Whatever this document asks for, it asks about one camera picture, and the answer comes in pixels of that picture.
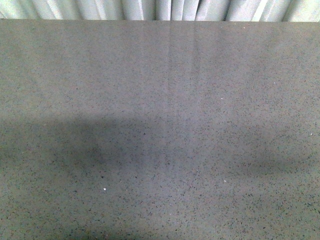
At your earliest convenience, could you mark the white pleated curtain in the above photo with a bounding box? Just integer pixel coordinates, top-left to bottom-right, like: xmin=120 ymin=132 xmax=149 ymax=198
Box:
xmin=0 ymin=0 xmax=320 ymax=23

